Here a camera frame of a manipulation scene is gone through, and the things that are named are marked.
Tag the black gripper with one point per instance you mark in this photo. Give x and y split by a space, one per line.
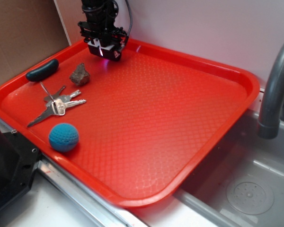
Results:
104 39

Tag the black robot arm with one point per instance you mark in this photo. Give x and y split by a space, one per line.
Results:
97 11

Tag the brown grey rock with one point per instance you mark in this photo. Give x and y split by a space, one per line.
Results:
80 76

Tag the silver key bunch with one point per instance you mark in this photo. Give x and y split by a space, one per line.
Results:
57 106

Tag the dark green toy cucumber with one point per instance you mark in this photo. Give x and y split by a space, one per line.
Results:
43 71

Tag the brown cardboard panel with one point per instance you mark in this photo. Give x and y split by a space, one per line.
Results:
33 30

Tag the blue foam golf ball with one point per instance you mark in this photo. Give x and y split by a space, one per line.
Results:
63 137

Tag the black box with screws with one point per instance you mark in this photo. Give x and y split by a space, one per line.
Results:
18 161

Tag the grey sink faucet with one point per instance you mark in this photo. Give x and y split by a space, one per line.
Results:
272 107

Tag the grey plastic sink basin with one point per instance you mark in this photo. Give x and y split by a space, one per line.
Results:
240 183

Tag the silver metal rail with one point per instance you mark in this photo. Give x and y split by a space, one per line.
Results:
57 199

